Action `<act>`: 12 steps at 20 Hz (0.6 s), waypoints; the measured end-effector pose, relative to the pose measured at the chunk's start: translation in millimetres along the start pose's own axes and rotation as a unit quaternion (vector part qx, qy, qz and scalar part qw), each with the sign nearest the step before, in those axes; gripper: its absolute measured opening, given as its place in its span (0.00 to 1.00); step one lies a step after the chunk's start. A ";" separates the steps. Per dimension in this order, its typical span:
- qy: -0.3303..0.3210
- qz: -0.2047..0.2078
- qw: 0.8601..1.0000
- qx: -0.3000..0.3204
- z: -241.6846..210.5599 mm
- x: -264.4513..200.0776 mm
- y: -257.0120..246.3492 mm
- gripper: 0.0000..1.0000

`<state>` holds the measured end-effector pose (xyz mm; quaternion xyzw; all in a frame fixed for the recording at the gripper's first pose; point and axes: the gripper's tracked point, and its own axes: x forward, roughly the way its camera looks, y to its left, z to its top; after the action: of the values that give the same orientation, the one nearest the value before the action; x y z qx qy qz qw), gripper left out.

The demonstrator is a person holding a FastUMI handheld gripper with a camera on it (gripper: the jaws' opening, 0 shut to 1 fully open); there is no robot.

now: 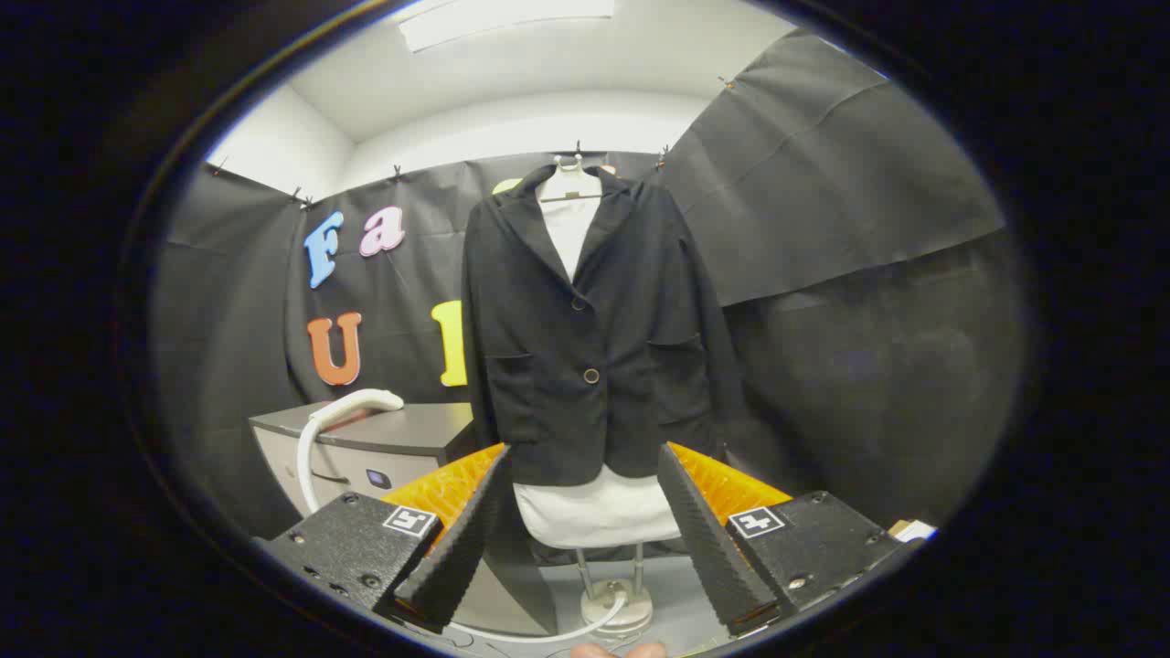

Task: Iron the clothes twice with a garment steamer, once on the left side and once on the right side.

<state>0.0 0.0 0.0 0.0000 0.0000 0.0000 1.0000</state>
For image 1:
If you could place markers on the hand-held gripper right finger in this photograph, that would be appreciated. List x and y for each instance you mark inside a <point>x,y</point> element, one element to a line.
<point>717,557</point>

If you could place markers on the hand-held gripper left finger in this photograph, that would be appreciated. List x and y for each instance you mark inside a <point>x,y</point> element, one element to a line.
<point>457,557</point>

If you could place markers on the white garment steamer head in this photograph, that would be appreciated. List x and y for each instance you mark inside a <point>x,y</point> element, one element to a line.
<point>361,402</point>

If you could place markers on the black jacket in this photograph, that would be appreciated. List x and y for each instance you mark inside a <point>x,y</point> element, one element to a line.
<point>548,366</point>

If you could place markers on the white padded garment form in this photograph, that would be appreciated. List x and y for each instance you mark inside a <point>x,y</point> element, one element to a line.
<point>594,512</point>

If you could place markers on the metal stand base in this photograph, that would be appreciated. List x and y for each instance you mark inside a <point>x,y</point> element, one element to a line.
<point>617,608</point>

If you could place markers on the grey cabinet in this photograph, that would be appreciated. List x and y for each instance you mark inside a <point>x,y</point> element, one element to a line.
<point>402,429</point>

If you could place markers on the small cardboard box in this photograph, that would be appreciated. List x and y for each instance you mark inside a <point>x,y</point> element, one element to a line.
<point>914,530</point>

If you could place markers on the black backdrop cloth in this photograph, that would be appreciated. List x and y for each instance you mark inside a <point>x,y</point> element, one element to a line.
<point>823,183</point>
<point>393,302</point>

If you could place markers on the white plastic hanger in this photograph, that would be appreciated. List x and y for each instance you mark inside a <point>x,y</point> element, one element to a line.
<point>569,183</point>

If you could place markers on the ceiling light panel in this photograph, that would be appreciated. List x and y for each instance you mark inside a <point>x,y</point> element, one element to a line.
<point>503,18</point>

